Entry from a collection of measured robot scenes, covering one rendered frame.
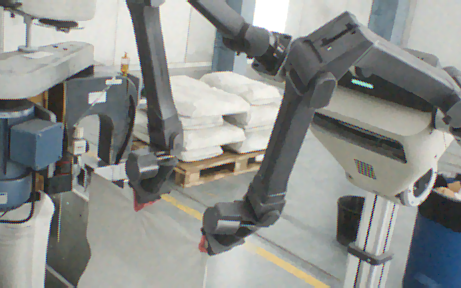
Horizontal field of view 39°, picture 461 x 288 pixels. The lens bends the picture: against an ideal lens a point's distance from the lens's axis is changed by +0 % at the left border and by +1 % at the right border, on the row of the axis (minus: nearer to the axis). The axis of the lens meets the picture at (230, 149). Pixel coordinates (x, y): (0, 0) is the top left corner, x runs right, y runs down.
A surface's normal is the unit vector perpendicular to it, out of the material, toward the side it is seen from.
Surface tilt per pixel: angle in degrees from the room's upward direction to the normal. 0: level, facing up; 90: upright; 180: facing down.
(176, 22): 90
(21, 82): 90
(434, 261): 93
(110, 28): 90
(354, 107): 40
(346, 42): 54
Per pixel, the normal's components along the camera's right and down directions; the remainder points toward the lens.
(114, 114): 0.70, 0.32
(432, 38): -0.71, 0.13
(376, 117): -0.35, -0.63
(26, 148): -0.36, 0.25
